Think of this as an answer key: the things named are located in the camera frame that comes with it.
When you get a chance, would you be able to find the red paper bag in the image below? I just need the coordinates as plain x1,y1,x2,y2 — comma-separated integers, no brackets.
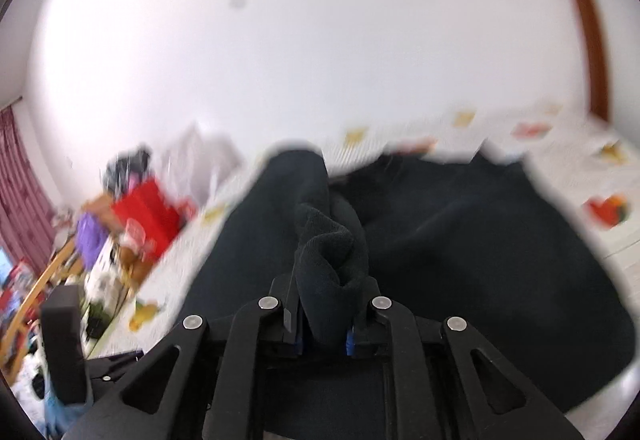
112,178,181,260

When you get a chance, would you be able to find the brown wooden door frame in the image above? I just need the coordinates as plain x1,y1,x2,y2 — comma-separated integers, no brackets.
574,0,611,123

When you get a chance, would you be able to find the dark plaid cloth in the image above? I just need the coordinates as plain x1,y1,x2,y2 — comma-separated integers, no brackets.
102,145,152,198

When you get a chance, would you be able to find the dark red curtain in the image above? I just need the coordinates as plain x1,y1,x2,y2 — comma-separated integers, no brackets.
0,108,55,273

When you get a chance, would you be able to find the black t-shirt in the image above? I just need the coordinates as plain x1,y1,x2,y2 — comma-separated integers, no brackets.
175,149,637,439

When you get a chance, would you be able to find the white Miniso paper bag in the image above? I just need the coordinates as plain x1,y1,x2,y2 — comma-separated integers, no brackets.
151,126,242,213

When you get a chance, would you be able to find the fruit print bed sheet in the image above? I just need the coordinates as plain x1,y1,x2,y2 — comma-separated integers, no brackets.
8,104,640,440

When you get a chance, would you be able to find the purple bag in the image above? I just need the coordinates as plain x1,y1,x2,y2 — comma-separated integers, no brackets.
75,212,110,271

